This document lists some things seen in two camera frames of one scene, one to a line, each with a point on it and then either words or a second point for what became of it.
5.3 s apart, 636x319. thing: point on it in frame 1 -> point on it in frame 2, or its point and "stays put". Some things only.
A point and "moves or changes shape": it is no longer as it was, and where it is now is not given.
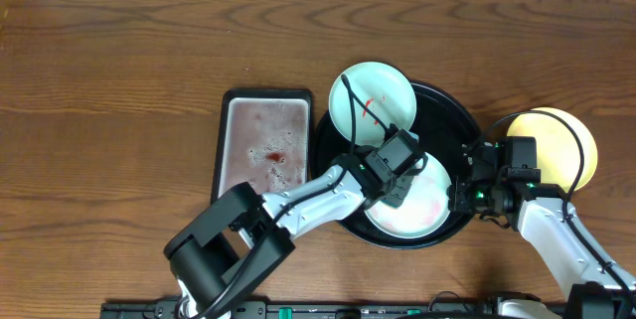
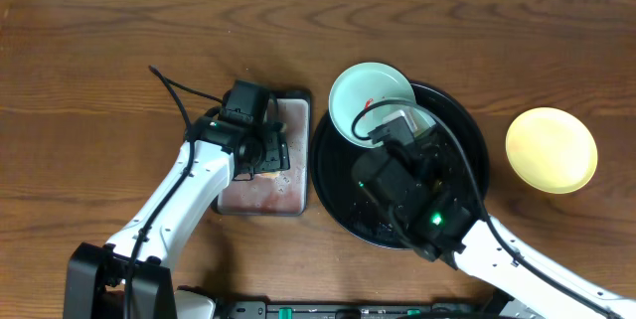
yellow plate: x=558 y=152 stays put
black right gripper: x=459 y=200 -> x=442 y=153
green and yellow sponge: x=399 y=189 moves or changes shape
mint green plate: x=385 y=88 stays put
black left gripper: x=397 y=188 -> x=277 y=150
